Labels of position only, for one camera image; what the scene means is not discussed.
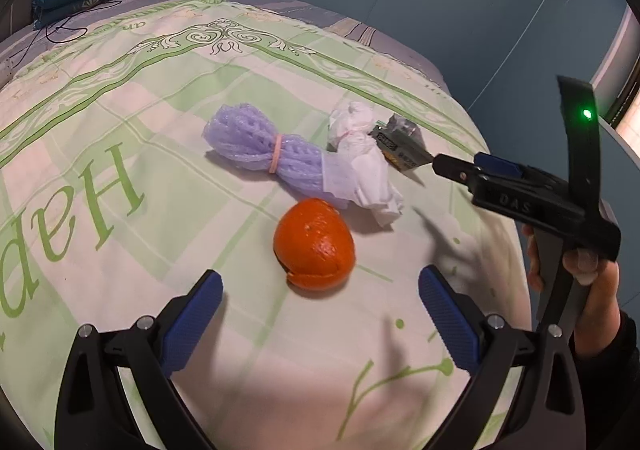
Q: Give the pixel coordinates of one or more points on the green floral bedspread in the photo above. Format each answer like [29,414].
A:
[150,280]

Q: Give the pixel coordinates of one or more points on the orange peel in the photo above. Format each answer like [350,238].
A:
[312,245]

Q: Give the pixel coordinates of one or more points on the person's right forearm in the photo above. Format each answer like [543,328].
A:
[615,360]

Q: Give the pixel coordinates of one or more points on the purple foam net with band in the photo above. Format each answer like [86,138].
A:
[240,134]

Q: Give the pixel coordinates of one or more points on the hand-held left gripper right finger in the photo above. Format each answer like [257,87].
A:
[447,325]

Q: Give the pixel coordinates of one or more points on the person's right hand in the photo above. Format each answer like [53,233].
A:
[600,300]

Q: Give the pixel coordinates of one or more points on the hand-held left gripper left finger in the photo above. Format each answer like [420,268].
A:
[192,325]

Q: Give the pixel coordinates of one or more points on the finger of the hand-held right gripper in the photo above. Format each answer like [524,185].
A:
[497,164]
[455,167]

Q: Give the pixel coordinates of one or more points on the white tied tissue bundle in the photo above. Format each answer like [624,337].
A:
[370,174]

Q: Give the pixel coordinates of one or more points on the white window frame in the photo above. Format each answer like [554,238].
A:
[615,59]

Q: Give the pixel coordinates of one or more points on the silver snack wrapper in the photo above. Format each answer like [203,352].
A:
[400,149]

